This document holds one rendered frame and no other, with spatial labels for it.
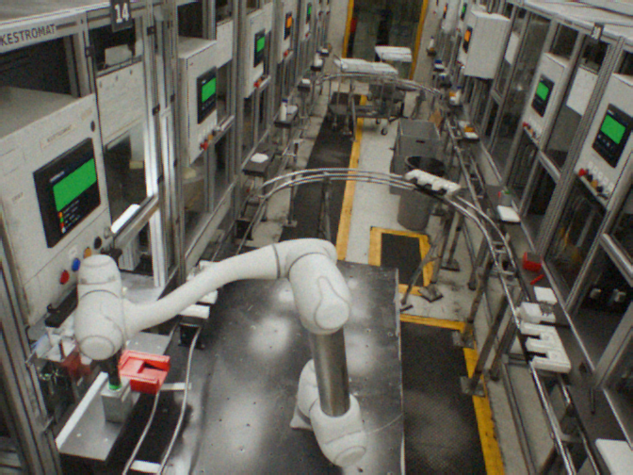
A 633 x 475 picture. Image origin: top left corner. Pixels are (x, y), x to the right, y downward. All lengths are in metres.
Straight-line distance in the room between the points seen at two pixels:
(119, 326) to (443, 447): 2.08
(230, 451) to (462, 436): 1.51
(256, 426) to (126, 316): 0.87
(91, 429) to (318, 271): 0.87
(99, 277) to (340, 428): 0.86
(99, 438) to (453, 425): 1.98
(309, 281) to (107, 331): 0.49
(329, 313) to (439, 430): 1.84
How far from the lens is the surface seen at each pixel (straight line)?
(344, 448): 1.70
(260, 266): 1.41
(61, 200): 1.36
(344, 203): 5.09
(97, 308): 1.29
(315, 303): 1.26
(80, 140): 1.46
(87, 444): 1.72
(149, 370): 1.86
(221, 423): 2.00
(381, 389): 2.18
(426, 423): 3.02
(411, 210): 4.74
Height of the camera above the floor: 2.23
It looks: 31 degrees down
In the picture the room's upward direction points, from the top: 7 degrees clockwise
